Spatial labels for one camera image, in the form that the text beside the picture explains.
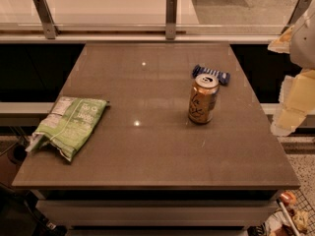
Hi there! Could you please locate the glass railing panel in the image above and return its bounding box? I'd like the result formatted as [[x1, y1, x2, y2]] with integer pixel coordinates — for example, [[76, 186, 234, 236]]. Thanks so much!
[[0, 0, 297, 27]]

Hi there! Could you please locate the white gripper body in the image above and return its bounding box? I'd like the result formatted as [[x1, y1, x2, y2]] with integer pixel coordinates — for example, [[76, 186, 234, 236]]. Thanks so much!
[[290, 6, 315, 69]]

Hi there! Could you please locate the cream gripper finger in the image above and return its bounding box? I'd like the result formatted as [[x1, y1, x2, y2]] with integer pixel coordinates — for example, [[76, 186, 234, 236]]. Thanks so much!
[[271, 69, 315, 137], [268, 27, 293, 54]]

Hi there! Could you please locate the middle metal railing bracket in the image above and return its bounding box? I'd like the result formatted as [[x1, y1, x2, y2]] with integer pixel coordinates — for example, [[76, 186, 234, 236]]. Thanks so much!
[[165, 0, 177, 40]]

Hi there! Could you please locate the wire basket with snacks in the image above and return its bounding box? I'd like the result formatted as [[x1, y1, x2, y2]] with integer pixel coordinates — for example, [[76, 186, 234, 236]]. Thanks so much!
[[247, 190, 315, 236]]

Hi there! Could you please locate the blue rxbar blueberry wrapper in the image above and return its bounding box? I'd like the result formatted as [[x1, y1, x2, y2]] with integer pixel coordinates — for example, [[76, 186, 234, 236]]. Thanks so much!
[[192, 65, 230, 86]]

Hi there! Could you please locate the green jalapeno chip bag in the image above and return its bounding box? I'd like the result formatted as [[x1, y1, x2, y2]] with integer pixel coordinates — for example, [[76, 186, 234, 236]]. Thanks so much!
[[27, 96, 108, 162]]

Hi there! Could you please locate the gold soda can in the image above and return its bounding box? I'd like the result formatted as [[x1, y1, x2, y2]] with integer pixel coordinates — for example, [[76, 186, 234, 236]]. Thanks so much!
[[188, 74, 220, 124]]

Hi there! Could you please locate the left metal railing bracket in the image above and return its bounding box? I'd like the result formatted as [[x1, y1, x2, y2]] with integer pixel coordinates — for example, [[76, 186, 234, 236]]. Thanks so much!
[[32, 0, 58, 39]]

